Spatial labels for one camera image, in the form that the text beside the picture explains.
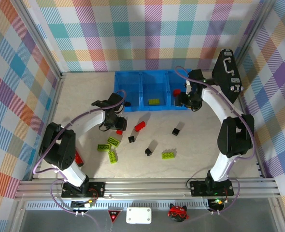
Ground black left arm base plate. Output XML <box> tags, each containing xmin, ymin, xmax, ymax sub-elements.
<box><xmin>61</xmin><ymin>182</ymin><xmax>106</xmax><ymax>198</ymax></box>

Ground black controller board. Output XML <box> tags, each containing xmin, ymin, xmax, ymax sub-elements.
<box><xmin>71</xmin><ymin>200</ymin><xmax>96</xmax><ymax>209</ymax></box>
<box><xmin>208</xmin><ymin>198</ymin><xmax>227</xmax><ymax>210</ymax></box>

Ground aluminium side rail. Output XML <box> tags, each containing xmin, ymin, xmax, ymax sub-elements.
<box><xmin>30</xmin><ymin>72</ymin><xmax>67</xmax><ymax>181</ymax></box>

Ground aluminium frame post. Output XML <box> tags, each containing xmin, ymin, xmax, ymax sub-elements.
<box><xmin>234</xmin><ymin>0</ymin><xmax>280</xmax><ymax>71</ymax></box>
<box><xmin>11</xmin><ymin>0</ymin><xmax>67</xmax><ymax>80</ymax></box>

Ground long red perforated beam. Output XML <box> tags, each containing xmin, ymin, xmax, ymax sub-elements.
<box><xmin>74</xmin><ymin>151</ymin><xmax>85</xmax><ymax>167</ymax></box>

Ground slotted metal strip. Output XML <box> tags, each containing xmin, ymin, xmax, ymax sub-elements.
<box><xmin>26</xmin><ymin>202</ymin><xmax>211</xmax><ymax>210</ymax></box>

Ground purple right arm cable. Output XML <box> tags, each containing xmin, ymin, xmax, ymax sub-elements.
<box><xmin>175</xmin><ymin>65</ymin><xmax>256</xmax><ymax>216</ymax></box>

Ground blue three-compartment bin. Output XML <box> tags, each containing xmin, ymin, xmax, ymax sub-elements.
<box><xmin>114</xmin><ymin>69</ymin><xmax>194</xmax><ymax>113</ymax></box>

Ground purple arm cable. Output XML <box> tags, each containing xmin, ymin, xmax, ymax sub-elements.
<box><xmin>175</xmin><ymin>65</ymin><xmax>256</xmax><ymax>216</ymax></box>
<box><xmin>33</xmin><ymin>89</ymin><xmax>128</xmax><ymax>216</ymax></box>

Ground aluminium frame rail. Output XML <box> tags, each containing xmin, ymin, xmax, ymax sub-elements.
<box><xmin>14</xmin><ymin>178</ymin><xmax>283</xmax><ymax>201</ymax></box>

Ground black cat toy red glasses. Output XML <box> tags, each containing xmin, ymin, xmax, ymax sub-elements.
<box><xmin>168</xmin><ymin>203</ymin><xmax>190</xmax><ymax>222</ymax></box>

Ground white plastic box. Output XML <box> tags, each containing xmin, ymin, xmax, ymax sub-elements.
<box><xmin>126</xmin><ymin>207</ymin><xmax>152</xmax><ymax>224</ymax></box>

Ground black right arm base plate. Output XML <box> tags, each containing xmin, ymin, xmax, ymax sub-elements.
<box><xmin>189</xmin><ymin>180</ymin><xmax>235</xmax><ymax>197</ymax></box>

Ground red triangle emblem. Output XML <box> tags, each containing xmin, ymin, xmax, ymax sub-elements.
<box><xmin>107</xmin><ymin>209</ymin><xmax>122</xmax><ymax>224</ymax></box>

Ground black briefcase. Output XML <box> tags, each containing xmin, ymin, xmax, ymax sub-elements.
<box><xmin>212</xmin><ymin>49</ymin><xmax>244</xmax><ymax>104</ymax></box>

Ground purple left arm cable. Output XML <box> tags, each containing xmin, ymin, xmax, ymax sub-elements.
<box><xmin>33</xmin><ymin>89</ymin><xmax>128</xmax><ymax>216</ymax></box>

